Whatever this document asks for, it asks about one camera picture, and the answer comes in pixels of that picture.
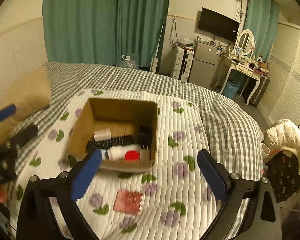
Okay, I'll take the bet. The black remote control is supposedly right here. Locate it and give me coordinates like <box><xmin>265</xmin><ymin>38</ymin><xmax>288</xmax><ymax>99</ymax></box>
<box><xmin>85</xmin><ymin>135</ymin><xmax>134</xmax><ymax>153</ymax></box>

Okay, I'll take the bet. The white charger cube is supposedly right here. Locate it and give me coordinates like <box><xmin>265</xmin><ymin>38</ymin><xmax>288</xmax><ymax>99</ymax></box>
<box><xmin>94</xmin><ymin>128</ymin><xmax>111</xmax><ymax>142</ymax></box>

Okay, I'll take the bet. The white bottle red cap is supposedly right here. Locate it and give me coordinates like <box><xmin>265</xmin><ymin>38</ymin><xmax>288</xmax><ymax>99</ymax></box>
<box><xmin>107</xmin><ymin>144</ymin><xmax>141</xmax><ymax>161</ymax></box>

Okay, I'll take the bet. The black rectangular adapter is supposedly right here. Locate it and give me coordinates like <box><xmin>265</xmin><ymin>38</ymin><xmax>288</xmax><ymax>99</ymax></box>
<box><xmin>136</xmin><ymin>125</ymin><xmax>152</xmax><ymax>149</ymax></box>

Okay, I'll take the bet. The white handheld device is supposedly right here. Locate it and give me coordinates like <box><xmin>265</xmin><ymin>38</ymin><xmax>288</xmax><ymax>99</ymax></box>
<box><xmin>140</xmin><ymin>148</ymin><xmax>151</xmax><ymax>161</ymax></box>

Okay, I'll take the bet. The person's left hand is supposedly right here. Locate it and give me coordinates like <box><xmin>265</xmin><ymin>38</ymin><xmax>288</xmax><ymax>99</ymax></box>
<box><xmin>0</xmin><ymin>184</ymin><xmax>8</xmax><ymax>204</ymax></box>

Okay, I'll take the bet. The tan pillow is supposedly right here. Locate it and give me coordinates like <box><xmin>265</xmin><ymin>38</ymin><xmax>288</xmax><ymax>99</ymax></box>
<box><xmin>0</xmin><ymin>66</ymin><xmax>52</xmax><ymax>145</ymax></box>

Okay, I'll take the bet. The dark patterned chair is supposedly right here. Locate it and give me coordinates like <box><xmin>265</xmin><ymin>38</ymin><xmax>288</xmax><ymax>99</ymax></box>
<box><xmin>266</xmin><ymin>152</ymin><xmax>300</xmax><ymax>203</ymax></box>

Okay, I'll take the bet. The white puffer jacket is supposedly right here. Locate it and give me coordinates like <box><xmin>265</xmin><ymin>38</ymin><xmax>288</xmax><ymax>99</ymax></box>
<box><xmin>263</xmin><ymin>119</ymin><xmax>300</xmax><ymax>175</ymax></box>

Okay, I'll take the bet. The grey checkered duvet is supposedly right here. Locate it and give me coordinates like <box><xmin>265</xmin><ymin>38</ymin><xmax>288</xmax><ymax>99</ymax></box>
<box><xmin>16</xmin><ymin>62</ymin><xmax>262</xmax><ymax>180</ymax></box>

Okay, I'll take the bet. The white floral quilt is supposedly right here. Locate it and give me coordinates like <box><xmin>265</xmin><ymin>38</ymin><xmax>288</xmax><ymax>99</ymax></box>
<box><xmin>10</xmin><ymin>89</ymin><xmax>216</xmax><ymax>239</ymax></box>

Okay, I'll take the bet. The red wallet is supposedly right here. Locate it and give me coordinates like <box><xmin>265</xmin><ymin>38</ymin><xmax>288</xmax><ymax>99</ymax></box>
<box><xmin>113</xmin><ymin>190</ymin><xmax>143</xmax><ymax>216</ymax></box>

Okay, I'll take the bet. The brown cardboard box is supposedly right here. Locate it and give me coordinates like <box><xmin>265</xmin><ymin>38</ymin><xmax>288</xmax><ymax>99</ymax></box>
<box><xmin>66</xmin><ymin>98</ymin><xmax>158</xmax><ymax>173</ymax></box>

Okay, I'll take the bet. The white louvered wardrobe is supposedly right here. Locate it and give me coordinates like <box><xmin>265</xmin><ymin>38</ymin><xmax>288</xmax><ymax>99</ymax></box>
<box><xmin>258</xmin><ymin>22</ymin><xmax>300</xmax><ymax>129</ymax></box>

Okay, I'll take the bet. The dark suitcase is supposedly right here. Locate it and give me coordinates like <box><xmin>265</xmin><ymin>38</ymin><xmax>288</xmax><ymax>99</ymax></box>
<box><xmin>249</xmin><ymin>75</ymin><xmax>270</xmax><ymax>107</ymax></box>

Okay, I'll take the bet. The blue laundry basket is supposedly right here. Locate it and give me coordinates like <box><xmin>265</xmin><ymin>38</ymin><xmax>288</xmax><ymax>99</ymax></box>
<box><xmin>222</xmin><ymin>79</ymin><xmax>241</xmax><ymax>99</ymax></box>

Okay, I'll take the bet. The green curtain left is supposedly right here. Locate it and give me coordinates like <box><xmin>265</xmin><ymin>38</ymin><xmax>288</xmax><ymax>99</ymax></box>
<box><xmin>43</xmin><ymin>0</ymin><xmax>169</xmax><ymax>67</ymax></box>

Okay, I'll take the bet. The green curtain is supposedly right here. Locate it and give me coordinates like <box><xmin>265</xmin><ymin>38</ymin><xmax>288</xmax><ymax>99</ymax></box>
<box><xmin>43</xmin><ymin>0</ymin><xmax>169</xmax><ymax>67</ymax></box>
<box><xmin>244</xmin><ymin>0</ymin><xmax>280</xmax><ymax>62</ymax></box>

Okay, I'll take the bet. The clear water jug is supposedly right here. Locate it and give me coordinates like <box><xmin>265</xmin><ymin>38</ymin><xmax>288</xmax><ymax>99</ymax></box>
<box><xmin>116</xmin><ymin>54</ymin><xmax>139</xmax><ymax>69</ymax></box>

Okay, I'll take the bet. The grey mini fridge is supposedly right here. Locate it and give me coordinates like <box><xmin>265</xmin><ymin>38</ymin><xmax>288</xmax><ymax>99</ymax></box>
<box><xmin>188</xmin><ymin>41</ymin><xmax>222</xmax><ymax>88</ymax></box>

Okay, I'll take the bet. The white dressing table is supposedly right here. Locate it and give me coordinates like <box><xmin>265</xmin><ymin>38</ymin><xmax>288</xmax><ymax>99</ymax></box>
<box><xmin>220</xmin><ymin>55</ymin><xmax>262</xmax><ymax>106</ymax></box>

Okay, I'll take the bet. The white broom stick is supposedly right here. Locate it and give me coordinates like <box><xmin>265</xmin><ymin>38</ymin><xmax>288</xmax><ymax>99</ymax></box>
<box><xmin>150</xmin><ymin>23</ymin><xmax>165</xmax><ymax>73</ymax></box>

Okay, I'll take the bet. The white oval vanity mirror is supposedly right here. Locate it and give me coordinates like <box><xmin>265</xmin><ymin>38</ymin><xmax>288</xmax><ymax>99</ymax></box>
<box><xmin>235</xmin><ymin>29</ymin><xmax>256</xmax><ymax>56</ymax></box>

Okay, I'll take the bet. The white suitcase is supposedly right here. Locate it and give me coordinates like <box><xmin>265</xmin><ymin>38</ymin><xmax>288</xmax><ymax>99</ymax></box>
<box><xmin>170</xmin><ymin>47</ymin><xmax>194</xmax><ymax>82</ymax></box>

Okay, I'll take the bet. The green curtain right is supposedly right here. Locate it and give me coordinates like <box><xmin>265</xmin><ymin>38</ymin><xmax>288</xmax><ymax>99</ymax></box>
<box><xmin>244</xmin><ymin>0</ymin><xmax>280</xmax><ymax>62</ymax></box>

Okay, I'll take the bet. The black wall television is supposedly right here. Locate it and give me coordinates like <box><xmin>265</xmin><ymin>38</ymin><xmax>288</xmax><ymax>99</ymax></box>
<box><xmin>198</xmin><ymin>8</ymin><xmax>239</xmax><ymax>42</ymax></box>

